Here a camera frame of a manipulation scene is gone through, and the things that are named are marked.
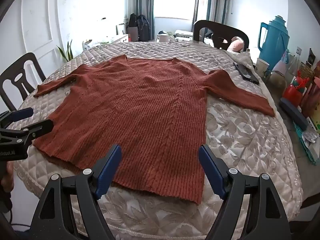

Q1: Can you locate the blue thermos jug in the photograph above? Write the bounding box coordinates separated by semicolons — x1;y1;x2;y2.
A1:
257;15;290;67

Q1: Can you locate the beige quilted floral table cover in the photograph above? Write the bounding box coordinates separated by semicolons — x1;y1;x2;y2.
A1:
10;40;304;240

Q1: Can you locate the rust red knit sweater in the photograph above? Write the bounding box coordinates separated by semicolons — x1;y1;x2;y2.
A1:
33;56;275;205

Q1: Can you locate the dark wooden chair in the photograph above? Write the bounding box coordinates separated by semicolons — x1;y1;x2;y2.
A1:
193;20;250;53
0;52;47;112

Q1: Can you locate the teal woven mat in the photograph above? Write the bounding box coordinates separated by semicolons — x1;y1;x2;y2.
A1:
294;122;320;165

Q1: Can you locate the black smartphone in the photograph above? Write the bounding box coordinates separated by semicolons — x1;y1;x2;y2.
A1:
233;62;260;85

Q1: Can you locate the white cabinet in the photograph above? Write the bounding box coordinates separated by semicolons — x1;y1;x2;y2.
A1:
82;34;129;48

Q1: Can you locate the white cup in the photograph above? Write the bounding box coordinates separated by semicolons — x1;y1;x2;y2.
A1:
254;58;270;78

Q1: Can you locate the glass jar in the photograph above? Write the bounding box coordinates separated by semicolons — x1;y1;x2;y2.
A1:
269;70;286;93

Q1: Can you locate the dark blue box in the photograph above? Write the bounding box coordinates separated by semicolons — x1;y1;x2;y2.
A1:
280;97;309;130

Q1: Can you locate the red toy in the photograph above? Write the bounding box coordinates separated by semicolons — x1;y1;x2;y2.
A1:
282;76;310;108

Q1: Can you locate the pink cushion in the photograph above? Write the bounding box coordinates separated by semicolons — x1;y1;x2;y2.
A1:
226;36;244;53

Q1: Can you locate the black backpack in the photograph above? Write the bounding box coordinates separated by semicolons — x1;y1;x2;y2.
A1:
137;14;151;40
128;13;139;28

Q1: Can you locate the brown cardboard box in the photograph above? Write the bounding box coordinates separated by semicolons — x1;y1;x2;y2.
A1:
128;27;139;42

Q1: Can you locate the white lidded pot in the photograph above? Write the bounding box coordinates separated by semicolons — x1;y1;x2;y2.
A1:
156;31;173;42

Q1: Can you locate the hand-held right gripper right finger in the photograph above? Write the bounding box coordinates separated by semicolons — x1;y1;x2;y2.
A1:
198;144;292;240

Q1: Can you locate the green potted plant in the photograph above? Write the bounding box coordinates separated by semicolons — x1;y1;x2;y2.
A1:
56;39;73;62

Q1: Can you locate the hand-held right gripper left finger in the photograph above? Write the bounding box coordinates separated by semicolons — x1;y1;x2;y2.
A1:
29;144;122;240

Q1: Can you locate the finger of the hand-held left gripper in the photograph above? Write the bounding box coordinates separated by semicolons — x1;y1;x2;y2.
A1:
0;107;34;130
0;119;54;143

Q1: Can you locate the grey teal striped curtain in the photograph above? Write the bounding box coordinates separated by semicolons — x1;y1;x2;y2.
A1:
131;0;155;40
192;0;229;25

